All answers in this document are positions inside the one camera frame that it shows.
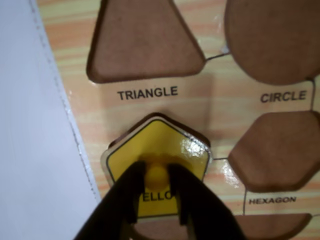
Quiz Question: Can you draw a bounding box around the yellow pentagon puzzle piece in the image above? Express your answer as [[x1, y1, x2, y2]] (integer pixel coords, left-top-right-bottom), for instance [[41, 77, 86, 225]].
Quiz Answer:
[[99, 112, 213, 220]]

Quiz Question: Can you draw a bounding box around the wooden shape puzzle board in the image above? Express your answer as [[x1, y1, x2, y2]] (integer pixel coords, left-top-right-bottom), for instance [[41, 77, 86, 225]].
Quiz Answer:
[[28, 0, 320, 240]]

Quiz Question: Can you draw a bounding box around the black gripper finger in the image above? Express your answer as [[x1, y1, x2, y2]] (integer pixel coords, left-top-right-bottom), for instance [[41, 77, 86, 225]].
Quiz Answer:
[[73, 161, 147, 240], [169, 162, 250, 240]]

